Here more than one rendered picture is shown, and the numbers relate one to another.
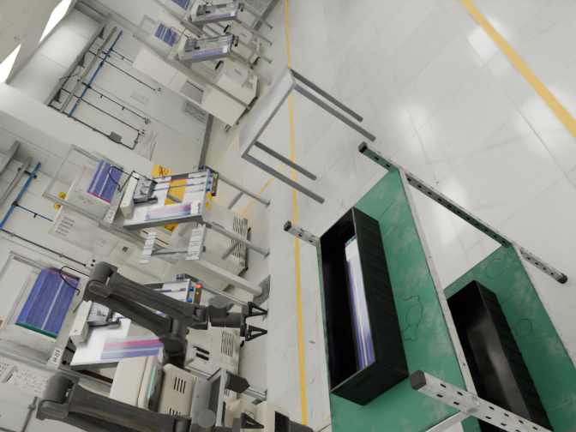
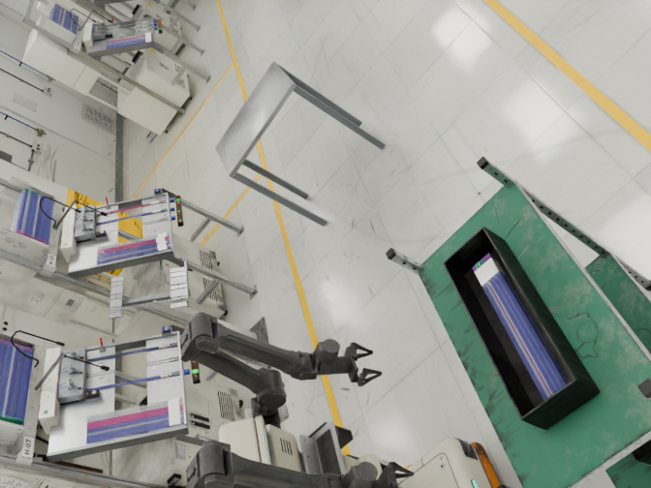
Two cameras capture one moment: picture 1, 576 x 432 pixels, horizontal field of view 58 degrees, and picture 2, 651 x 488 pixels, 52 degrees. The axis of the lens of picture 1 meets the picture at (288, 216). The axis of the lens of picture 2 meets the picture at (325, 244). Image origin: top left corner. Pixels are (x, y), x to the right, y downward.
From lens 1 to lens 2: 0.69 m
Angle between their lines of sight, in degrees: 12
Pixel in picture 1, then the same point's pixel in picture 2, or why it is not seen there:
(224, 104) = (148, 106)
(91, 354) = (72, 439)
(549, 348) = not seen: outside the picture
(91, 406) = (252, 474)
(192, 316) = (300, 365)
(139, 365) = (248, 429)
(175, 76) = (82, 74)
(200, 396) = (310, 456)
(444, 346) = (636, 357)
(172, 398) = (285, 461)
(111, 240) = (52, 292)
